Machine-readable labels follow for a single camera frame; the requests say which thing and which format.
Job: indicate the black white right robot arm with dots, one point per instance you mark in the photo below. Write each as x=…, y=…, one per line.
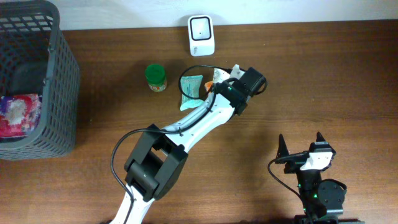
x=322, y=199

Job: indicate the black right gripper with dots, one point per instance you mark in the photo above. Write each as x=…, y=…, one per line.
x=294, y=162

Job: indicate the teal wet wipes pack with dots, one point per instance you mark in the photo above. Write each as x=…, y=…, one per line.
x=191, y=87

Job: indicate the white barcode scanner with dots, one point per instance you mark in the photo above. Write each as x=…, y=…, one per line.
x=201, y=35

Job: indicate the purple red snack bag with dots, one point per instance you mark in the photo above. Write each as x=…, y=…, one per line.
x=20, y=115

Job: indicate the white gold cap tube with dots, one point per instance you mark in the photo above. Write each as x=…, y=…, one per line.
x=220, y=75

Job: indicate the green lid glass jar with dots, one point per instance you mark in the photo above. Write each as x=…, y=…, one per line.
x=156, y=77

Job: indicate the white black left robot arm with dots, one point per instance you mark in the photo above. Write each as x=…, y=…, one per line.
x=156, y=162

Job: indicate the grey plastic mesh basket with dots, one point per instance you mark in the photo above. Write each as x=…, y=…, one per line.
x=36, y=58

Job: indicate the orange tissue pack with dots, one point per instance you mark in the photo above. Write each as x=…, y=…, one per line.
x=208, y=85

